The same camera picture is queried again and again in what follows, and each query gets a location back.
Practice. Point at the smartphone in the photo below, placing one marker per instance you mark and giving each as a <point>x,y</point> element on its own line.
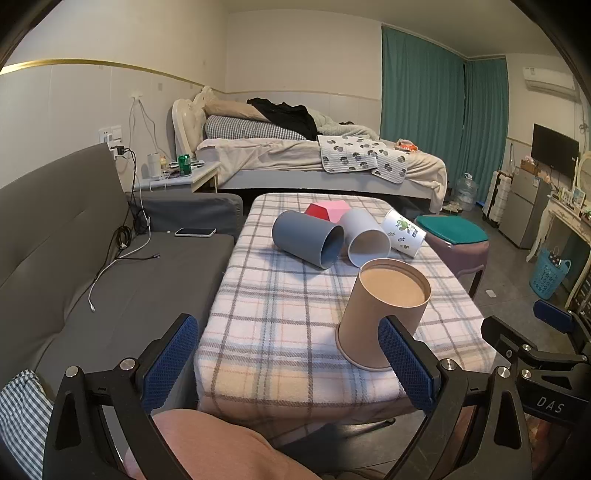
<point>195,232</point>

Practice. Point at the purple stool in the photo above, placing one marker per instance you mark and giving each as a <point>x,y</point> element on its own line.
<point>461,258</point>

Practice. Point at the checkered pillow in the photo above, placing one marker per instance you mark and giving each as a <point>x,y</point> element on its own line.
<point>244,127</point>

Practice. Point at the blue-grey cup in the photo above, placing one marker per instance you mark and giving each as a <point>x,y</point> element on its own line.
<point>300,233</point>

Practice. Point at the bed with white headboard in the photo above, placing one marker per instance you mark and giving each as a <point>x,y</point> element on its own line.
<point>286,177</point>

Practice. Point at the blue laundry basket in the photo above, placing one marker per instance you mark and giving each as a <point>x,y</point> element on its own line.
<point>547,277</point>

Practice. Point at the wide teal curtain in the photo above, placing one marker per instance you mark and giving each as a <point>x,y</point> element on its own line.
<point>420,92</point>

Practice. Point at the green seat cushion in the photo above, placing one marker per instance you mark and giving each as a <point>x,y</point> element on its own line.
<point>452,228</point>

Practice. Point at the black clothing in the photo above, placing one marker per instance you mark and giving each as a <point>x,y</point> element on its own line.
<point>288,115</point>

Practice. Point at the white air conditioner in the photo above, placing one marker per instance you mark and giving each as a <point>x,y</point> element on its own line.
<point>549,81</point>

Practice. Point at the white nightstand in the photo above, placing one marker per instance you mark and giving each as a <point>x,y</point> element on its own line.
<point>199,173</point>

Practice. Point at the light grey cup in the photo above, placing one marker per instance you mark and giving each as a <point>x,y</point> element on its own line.
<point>358,226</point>

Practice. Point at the plaid-covered table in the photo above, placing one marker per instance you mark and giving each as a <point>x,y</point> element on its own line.
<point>277,323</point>

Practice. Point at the blue checked cloth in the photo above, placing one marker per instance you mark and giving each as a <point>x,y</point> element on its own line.
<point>23,410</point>

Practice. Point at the beige bed sheet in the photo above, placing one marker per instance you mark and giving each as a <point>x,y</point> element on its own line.
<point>268,154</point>

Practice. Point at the orange snack packet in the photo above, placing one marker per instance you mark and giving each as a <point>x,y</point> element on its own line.
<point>407,146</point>

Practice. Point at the small leaf-print mat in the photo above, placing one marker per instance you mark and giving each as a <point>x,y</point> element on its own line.
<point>392,168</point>

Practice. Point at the white floral cup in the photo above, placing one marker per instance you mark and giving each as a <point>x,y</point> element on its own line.
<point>406,230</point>

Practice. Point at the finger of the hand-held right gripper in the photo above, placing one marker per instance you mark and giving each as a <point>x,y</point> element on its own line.
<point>554,316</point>
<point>503,334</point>

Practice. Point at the white tumbler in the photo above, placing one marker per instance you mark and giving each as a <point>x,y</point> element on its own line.
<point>153,165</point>

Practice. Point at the black television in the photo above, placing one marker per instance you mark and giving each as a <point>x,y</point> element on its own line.
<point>554,150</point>

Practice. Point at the person's leg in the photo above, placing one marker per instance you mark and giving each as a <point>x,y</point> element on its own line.
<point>207,447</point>

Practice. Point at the clear water jug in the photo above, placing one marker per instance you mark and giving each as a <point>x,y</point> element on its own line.
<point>465,194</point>

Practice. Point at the grey sofa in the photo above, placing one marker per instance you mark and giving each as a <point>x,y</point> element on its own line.
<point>69,286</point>

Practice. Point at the green drink can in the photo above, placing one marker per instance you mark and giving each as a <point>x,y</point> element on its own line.
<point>184,165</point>

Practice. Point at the narrow teal curtain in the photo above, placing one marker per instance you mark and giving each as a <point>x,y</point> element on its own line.
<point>485,129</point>

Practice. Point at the grey-green blanket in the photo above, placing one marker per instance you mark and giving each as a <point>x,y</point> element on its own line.
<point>337,125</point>

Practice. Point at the beige pillow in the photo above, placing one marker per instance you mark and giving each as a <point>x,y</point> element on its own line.
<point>231,110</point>

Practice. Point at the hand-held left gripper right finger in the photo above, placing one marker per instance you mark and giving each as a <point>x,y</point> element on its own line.
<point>406,369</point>

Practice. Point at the white dressing table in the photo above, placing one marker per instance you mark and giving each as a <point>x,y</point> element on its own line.
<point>568,221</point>

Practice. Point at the pink and red box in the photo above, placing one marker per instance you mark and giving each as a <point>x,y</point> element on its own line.
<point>330,207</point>

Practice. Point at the brown cardboard cup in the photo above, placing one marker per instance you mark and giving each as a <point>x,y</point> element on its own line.
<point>369,323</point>

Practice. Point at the white wall socket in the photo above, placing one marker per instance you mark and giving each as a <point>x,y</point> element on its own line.
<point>110,134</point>

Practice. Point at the grey fridge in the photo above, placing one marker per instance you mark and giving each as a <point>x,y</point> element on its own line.
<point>528,207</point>

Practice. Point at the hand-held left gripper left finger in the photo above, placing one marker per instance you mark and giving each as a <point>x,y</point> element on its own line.
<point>171,364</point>

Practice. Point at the large leaf-print mat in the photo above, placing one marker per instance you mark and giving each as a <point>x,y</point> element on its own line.
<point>351,154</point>

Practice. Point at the oval mirror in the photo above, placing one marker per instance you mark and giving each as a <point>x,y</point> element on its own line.
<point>585,170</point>

